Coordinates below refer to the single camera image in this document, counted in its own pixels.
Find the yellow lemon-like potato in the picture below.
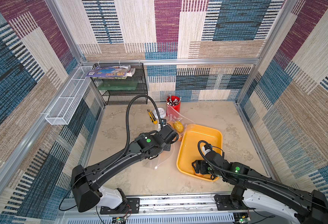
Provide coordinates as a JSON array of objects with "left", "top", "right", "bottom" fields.
[{"left": 173, "top": 121, "right": 184, "bottom": 133}]

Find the clear zipper bag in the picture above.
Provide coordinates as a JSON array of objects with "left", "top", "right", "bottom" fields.
[
  {"left": 143, "top": 144, "right": 175, "bottom": 170},
  {"left": 166, "top": 113, "right": 195, "bottom": 134}
]

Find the orange potato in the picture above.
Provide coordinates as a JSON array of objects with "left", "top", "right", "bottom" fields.
[{"left": 166, "top": 121, "right": 174, "bottom": 130}]

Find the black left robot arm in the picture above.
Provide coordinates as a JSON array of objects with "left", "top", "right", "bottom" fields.
[{"left": 71, "top": 125, "right": 179, "bottom": 212}]

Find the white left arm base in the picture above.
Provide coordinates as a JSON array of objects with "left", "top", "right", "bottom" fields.
[{"left": 97, "top": 187, "right": 128, "bottom": 210}]

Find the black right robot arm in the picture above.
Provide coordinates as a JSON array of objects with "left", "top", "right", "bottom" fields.
[{"left": 192, "top": 150, "right": 328, "bottom": 224}]

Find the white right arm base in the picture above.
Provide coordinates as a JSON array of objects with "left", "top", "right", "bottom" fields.
[{"left": 242, "top": 189, "right": 300, "bottom": 224}]

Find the yellow utility knife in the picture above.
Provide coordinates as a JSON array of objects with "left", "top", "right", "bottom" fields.
[{"left": 147, "top": 109, "right": 158, "bottom": 124}]

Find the white round clock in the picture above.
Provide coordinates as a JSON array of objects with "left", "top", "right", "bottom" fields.
[{"left": 152, "top": 107, "right": 167, "bottom": 120}]

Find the yellow plastic tray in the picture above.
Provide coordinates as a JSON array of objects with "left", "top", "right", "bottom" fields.
[{"left": 177, "top": 124, "right": 223, "bottom": 182}]

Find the red ribbed pen cup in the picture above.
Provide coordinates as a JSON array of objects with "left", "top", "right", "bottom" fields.
[{"left": 166, "top": 95, "right": 181, "bottom": 118}]

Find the green tray in rack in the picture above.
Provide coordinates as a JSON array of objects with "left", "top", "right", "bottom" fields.
[{"left": 97, "top": 81, "right": 138, "bottom": 91}]

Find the colourful book on rack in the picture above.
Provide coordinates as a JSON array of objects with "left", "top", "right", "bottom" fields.
[{"left": 86, "top": 65, "right": 136, "bottom": 79}]

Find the black corrugated right cable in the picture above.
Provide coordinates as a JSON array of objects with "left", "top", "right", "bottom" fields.
[{"left": 197, "top": 139, "right": 302, "bottom": 197}]

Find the black corrugated cable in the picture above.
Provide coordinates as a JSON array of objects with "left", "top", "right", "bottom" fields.
[
  {"left": 197, "top": 139, "right": 302, "bottom": 197},
  {"left": 96, "top": 94, "right": 164, "bottom": 171}
]

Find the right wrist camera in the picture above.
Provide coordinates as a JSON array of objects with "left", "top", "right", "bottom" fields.
[{"left": 201, "top": 144, "right": 212, "bottom": 155}]

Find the black corrugated left cable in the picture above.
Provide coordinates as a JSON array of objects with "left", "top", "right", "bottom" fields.
[{"left": 96, "top": 94, "right": 164, "bottom": 171}]

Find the aluminium front rail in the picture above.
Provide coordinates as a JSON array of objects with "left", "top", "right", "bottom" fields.
[{"left": 57, "top": 193, "right": 296, "bottom": 224}]

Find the black wire shelf rack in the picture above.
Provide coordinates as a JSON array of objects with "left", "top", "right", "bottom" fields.
[{"left": 91, "top": 63, "right": 148, "bottom": 105}]

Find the white wire wall basket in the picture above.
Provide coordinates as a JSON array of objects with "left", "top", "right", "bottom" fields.
[{"left": 45, "top": 66, "right": 92, "bottom": 125}]

